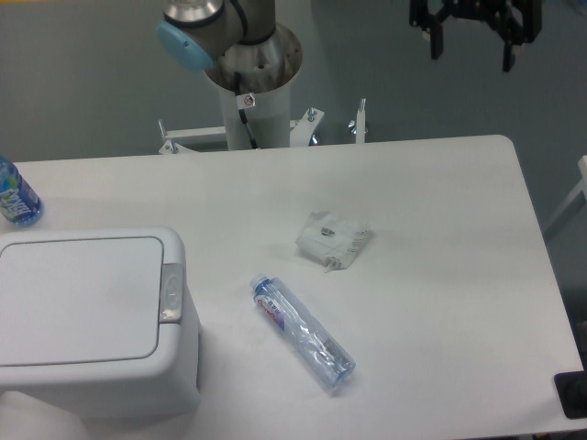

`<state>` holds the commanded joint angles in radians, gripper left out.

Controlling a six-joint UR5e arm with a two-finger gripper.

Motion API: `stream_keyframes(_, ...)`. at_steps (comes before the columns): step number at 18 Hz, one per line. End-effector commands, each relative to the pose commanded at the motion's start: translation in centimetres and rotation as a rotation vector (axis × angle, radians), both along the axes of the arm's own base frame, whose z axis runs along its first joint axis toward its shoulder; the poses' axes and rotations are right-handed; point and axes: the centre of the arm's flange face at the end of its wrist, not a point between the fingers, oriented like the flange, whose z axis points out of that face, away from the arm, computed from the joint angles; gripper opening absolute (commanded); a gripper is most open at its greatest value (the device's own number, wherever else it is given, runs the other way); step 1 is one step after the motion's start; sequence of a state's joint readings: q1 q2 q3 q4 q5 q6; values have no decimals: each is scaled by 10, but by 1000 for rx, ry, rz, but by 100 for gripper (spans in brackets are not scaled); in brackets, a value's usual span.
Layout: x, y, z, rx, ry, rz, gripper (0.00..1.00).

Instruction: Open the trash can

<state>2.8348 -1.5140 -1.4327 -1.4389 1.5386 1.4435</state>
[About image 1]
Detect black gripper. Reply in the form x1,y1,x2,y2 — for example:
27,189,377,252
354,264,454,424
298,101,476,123
408,0,542,72

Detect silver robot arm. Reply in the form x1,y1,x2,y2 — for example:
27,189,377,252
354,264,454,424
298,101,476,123
157,1,542,72

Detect white plastic trash can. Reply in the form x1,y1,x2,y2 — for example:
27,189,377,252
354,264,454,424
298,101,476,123
1,226,201,418

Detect white trash can lid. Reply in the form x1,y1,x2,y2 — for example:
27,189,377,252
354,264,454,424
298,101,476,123
1,237,163,367

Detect crumpled white paper wrapper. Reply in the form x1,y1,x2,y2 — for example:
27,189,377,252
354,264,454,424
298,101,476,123
295,211,371,272

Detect empty clear plastic bottle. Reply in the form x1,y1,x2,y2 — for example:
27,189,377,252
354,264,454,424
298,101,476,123
249,274,356,390

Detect black clamp at table edge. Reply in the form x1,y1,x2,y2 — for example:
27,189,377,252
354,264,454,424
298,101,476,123
554,370,586,420

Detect grey lid push button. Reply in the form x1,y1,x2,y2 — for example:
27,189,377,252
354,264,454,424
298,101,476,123
159,263,184,324

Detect blue labelled water bottle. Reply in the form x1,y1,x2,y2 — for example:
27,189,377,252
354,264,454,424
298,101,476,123
1,156,43,227

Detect white frame at right edge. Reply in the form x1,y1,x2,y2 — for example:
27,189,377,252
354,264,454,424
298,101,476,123
542,155,586,243

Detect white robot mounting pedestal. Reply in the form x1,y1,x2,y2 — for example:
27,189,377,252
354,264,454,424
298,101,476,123
157,23,371,156

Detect black cable on pedestal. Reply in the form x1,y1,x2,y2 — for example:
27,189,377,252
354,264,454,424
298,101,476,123
233,71,261,150

